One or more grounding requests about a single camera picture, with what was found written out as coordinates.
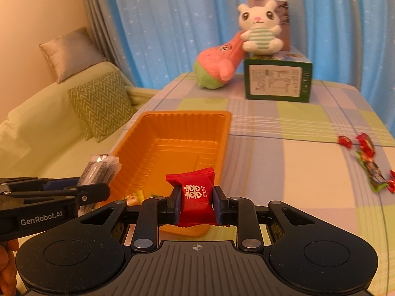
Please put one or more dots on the yellow green candy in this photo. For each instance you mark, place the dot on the yellow green candy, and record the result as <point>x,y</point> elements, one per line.
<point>133,198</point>

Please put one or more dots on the white bunny plush toy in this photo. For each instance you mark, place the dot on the white bunny plush toy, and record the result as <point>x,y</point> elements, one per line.
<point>258,38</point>

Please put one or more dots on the blue star curtain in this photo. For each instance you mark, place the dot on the blue star curtain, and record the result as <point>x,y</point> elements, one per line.
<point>185,21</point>

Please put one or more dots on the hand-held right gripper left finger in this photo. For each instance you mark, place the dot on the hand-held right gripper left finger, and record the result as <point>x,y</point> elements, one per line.
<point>176,205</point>

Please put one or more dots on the green chevron cushion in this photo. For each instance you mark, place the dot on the green chevron cushion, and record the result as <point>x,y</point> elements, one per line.
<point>101,101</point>

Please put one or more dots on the light green sofa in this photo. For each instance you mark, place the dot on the light green sofa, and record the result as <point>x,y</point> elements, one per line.
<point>37,123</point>

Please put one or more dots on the grey cushion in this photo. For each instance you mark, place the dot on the grey cushion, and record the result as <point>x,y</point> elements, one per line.
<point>71,52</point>

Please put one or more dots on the orange plastic tray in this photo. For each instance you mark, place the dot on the orange plastic tray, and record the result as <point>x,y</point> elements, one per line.
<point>172,148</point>

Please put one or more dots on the person's left hand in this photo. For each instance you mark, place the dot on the person's left hand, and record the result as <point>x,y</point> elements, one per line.
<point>7,268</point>

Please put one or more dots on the green cardboard box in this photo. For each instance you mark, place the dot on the green cardboard box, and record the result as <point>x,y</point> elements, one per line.
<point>277,80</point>

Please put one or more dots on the grey curtain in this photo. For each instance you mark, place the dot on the grey curtain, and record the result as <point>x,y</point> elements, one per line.
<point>101,21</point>

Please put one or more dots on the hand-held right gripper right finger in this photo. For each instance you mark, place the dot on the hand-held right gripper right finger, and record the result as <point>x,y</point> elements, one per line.
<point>218,205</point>

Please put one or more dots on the pink starfish plush toy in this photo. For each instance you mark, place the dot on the pink starfish plush toy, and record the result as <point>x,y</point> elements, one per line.
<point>216,64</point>

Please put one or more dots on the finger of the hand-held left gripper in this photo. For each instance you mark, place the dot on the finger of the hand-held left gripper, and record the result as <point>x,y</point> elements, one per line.
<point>89,192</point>
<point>61,183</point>

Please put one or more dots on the red square snack packet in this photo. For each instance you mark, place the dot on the red square snack packet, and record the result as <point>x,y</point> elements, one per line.
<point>196,203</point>

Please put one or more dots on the green dark snack stick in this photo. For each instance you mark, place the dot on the green dark snack stick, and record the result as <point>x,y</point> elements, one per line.
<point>373,174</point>

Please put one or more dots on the black silver snack packet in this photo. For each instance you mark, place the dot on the black silver snack packet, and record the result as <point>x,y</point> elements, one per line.
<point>98,172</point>

